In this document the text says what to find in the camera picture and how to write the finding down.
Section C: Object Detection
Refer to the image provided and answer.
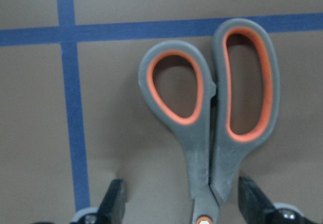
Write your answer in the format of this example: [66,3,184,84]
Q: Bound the grey orange handled scissors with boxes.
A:
[138,18,280,223]

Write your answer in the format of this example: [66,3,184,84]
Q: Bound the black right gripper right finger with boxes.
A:
[238,177,276,224]

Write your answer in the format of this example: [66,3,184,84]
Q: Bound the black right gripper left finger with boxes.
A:
[96,179,126,224]

